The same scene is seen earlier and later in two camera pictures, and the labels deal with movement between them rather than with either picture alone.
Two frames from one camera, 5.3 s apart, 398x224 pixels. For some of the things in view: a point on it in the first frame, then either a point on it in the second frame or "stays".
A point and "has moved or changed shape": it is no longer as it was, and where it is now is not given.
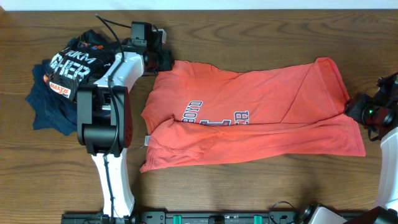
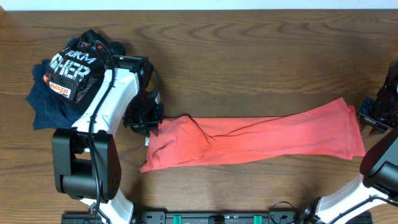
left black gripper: x=165 y=63 to x=152 y=126
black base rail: x=186 y=218 stays
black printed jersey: x=88 y=56 stays
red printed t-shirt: x=196 y=111 has moved or changed shape
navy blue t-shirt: x=54 y=112 stays
